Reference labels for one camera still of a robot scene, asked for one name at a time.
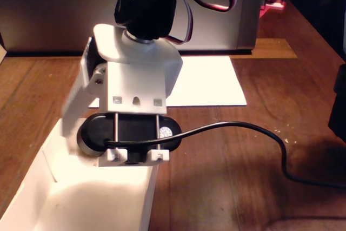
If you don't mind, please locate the servo wire bundle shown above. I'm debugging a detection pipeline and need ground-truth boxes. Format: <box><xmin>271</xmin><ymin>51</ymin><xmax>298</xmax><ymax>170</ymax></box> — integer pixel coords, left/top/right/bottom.
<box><xmin>165</xmin><ymin>0</ymin><xmax>239</xmax><ymax>45</ymax></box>

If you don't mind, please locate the beige cardboard edge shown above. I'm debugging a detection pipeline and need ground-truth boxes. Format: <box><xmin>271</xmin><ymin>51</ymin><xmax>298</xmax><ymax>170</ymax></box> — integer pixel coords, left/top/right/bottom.
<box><xmin>0</xmin><ymin>32</ymin><xmax>8</xmax><ymax>63</ymax></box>

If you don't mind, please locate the red plastic object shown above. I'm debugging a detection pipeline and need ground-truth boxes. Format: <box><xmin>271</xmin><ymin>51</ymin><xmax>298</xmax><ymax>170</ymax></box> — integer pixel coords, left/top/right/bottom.
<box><xmin>259</xmin><ymin>0</ymin><xmax>288</xmax><ymax>19</ymax></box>

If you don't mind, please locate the white cardboard box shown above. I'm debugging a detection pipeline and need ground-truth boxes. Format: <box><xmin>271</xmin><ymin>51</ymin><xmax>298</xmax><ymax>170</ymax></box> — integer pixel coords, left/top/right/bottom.
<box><xmin>0</xmin><ymin>117</ymin><xmax>160</xmax><ymax>231</ymax></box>

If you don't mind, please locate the white paper sheet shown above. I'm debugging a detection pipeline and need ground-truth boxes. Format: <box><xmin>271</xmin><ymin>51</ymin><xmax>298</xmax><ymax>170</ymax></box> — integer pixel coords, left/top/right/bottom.
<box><xmin>89</xmin><ymin>56</ymin><xmax>248</xmax><ymax>107</ymax></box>

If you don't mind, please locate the grey metal case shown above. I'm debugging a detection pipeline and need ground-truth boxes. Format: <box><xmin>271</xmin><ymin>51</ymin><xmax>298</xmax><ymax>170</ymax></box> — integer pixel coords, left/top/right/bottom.
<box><xmin>0</xmin><ymin>0</ymin><xmax>265</xmax><ymax>56</ymax></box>

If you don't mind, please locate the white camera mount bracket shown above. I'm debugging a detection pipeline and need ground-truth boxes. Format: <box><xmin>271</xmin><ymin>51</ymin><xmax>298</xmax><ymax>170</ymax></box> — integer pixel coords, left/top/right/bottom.
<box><xmin>98</xmin><ymin>111</ymin><xmax>170</xmax><ymax>167</ymax></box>

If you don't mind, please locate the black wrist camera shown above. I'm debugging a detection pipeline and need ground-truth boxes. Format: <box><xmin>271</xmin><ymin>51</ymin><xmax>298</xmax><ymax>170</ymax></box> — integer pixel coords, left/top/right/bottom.
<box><xmin>78</xmin><ymin>113</ymin><xmax>182</xmax><ymax>166</ymax></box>

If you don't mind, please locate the black camera cable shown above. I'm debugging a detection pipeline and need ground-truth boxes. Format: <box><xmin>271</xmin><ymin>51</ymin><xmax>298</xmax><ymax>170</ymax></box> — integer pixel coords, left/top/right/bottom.
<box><xmin>104</xmin><ymin>121</ymin><xmax>346</xmax><ymax>188</ymax></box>

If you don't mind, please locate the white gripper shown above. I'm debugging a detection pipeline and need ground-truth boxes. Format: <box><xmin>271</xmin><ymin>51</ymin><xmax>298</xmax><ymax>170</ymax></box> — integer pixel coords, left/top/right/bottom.
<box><xmin>61</xmin><ymin>24</ymin><xmax>184</xmax><ymax>137</ymax></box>

